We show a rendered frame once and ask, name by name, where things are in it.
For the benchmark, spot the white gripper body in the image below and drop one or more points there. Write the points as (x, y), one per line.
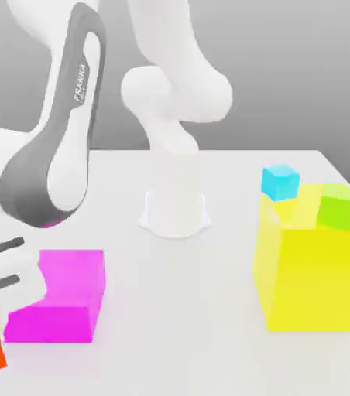
(23, 287)

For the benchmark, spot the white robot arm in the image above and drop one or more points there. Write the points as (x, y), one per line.
(175, 92)

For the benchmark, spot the small cyan cube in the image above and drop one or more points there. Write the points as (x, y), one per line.
(280, 182)

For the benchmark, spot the small green cube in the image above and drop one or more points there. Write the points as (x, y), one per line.
(337, 210)

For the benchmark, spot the large magenta box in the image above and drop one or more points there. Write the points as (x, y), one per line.
(69, 297)

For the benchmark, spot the large yellow box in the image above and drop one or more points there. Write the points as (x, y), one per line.
(314, 278)

